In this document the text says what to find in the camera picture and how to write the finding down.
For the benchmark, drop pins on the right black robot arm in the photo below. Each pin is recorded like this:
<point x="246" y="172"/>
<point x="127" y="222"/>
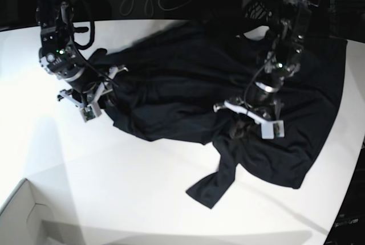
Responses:
<point x="60" y="55"/>

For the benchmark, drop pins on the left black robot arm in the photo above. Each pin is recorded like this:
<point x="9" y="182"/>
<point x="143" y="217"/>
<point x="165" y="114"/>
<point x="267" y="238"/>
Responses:
<point x="288" y="25"/>

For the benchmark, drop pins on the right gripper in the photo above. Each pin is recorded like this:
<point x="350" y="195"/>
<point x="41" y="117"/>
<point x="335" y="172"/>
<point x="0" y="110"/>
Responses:
<point x="88" y="92"/>

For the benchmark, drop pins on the white cardboard box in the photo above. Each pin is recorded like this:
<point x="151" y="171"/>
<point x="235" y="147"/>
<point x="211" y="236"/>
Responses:
<point x="20" y="221"/>

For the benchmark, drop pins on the black t-shirt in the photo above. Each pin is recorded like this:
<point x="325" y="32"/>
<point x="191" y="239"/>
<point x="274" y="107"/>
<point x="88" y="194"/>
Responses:
<point x="193" y="82"/>

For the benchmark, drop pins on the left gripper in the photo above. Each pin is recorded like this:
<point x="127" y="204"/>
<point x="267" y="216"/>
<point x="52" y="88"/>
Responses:
<point x="261" y="104"/>

